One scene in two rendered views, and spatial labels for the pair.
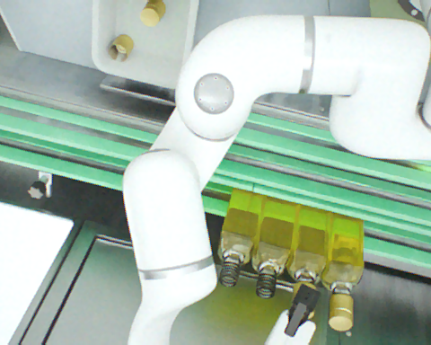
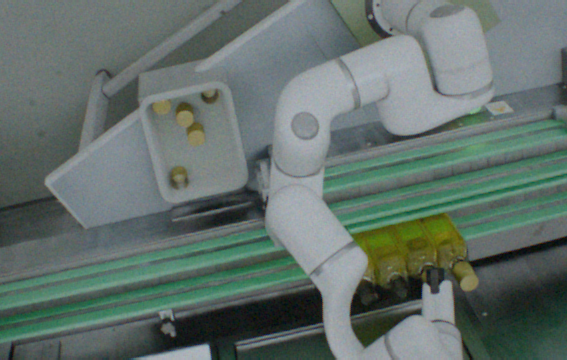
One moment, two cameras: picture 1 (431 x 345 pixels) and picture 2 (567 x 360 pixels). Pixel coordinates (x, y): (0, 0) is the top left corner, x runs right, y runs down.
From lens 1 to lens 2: 0.68 m
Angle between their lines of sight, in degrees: 16
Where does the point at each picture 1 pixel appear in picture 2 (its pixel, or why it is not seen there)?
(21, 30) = (83, 209)
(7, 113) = (112, 273)
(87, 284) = not seen: outside the picture
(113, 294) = not seen: outside the picture
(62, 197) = (181, 339)
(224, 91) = (311, 121)
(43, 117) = (142, 263)
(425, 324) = (538, 279)
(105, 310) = not seen: outside the picture
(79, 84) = (154, 227)
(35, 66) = (109, 232)
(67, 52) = (129, 209)
